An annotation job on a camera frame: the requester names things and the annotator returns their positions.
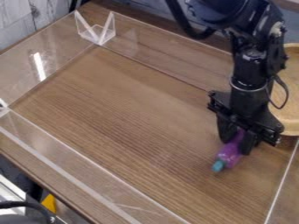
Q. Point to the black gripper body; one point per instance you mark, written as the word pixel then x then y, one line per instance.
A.
pixel 245 106

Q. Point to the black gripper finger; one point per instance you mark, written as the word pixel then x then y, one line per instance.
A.
pixel 228 129
pixel 248 142

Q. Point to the purple toy eggplant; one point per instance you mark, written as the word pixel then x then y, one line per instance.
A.
pixel 229 155

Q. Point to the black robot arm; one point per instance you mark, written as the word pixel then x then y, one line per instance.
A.
pixel 256 27

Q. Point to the clear acrylic tray walls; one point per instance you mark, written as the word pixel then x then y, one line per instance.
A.
pixel 106 123

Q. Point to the yellow and black device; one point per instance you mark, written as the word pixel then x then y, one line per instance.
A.
pixel 57 208

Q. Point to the clear acrylic corner bracket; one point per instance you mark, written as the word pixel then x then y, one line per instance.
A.
pixel 98 34

